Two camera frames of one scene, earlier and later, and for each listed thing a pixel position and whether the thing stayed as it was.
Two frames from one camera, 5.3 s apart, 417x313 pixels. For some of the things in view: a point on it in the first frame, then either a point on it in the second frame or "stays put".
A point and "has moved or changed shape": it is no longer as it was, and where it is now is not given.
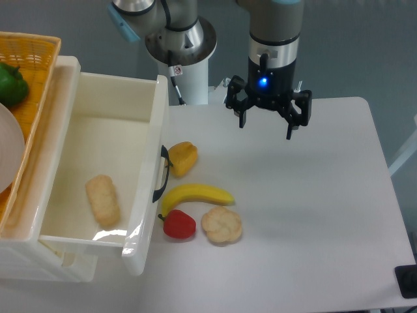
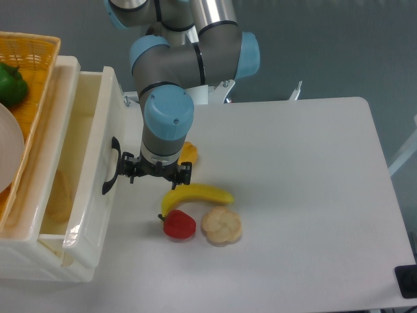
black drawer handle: (165, 154) -> (107, 186)
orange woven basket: (36, 55) stays put
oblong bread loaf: (103, 197) -> (60, 203)
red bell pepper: (178, 224) stays put
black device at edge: (406, 278) stays put
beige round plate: (12, 149) stays put
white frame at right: (410, 150) stays put
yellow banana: (179, 193) stays put
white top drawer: (102, 162) has moved or changed shape
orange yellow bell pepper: (183, 156) stays put
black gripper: (271, 87) -> (176, 173)
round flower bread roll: (221, 224) stays put
